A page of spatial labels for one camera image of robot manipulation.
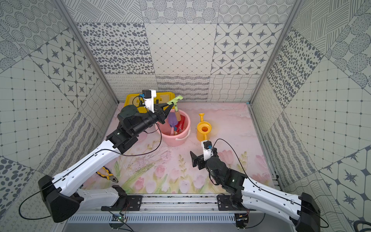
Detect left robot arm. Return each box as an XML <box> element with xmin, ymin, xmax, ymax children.
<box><xmin>38</xmin><ymin>103</ymin><xmax>174</xmax><ymax>223</ymax></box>

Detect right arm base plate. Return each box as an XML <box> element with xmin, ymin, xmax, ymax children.
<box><xmin>216</xmin><ymin>193</ymin><xmax>247</xmax><ymax>211</ymax></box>

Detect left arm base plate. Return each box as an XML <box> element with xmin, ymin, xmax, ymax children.
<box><xmin>101</xmin><ymin>195</ymin><xmax>143</xmax><ymax>212</ymax></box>

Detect yellow black pliers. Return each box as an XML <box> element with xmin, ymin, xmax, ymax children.
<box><xmin>96</xmin><ymin>166</ymin><xmax>118</xmax><ymax>183</ymax></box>

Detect yellow toy watering can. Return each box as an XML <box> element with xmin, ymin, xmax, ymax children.
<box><xmin>196</xmin><ymin>113</ymin><xmax>212</xmax><ymax>142</ymax></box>

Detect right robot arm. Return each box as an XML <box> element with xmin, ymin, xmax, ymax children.
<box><xmin>190</xmin><ymin>152</ymin><xmax>321</xmax><ymax>232</ymax></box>

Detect right controller board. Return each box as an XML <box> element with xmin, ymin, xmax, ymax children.
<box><xmin>234</xmin><ymin>213</ymin><xmax>249</xmax><ymax>229</ymax></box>

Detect aluminium mounting rail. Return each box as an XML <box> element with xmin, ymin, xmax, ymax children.
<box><xmin>62</xmin><ymin>193</ymin><xmax>299</xmax><ymax>215</ymax></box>

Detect floral pink table mat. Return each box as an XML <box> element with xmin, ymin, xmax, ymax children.
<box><xmin>82</xmin><ymin>102</ymin><xmax>277</xmax><ymax>194</ymax></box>

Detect green rake wooden handle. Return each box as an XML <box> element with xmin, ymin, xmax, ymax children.
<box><xmin>167</xmin><ymin>95</ymin><xmax>183</xmax><ymax>121</ymax></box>

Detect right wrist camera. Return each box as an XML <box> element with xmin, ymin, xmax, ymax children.
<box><xmin>202</xmin><ymin>140</ymin><xmax>214</xmax><ymax>161</ymax></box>

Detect yellow black toolbox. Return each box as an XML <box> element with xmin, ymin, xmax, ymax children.
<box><xmin>124</xmin><ymin>92</ymin><xmax>175</xmax><ymax>113</ymax></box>

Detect pink plastic bucket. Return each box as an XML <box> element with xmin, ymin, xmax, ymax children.
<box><xmin>155</xmin><ymin>109</ymin><xmax>191</xmax><ymax>147</ymax></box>

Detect controller board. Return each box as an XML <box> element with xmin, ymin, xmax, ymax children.
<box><xmin>109</xmin><ymin>214</ymin><xmax>126</xmax><ymax>229</ymax></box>
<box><xmin>234</xmin><ymin>213</ymin><xmax>249</xmax><ymax>229</ymax></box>

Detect left controller board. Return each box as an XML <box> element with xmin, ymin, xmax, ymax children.
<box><xmin>109</xmin><ymin>214</ymin><xmax>126</xmax><ymax>229</ymax></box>

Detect purple shovel pink handle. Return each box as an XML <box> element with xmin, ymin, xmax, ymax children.
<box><xmin>168</xmin><ymin>112</ymin><xmax>178</xmax><ymax>136</ymax></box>

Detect red shovel wooden handle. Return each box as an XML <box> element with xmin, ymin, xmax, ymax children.
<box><xmin>174</xmin><ymin>115</ymin><xmax>185</xmax><ymax>135</ymax></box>

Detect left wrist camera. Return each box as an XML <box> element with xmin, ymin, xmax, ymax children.
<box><xmin>138</xmin><ymin>90</ymin><xmax>157</xmax><ymax>113</ymax></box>

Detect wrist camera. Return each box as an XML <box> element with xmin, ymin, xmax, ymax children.
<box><xmin>138</xmin><ymin>90</ymin><xmax>157</xmax><ymax>113</ymax></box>
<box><xmin>202</xmin><ymin>140</ymin><xmax>214</xmax><ymax>161</ymax></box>

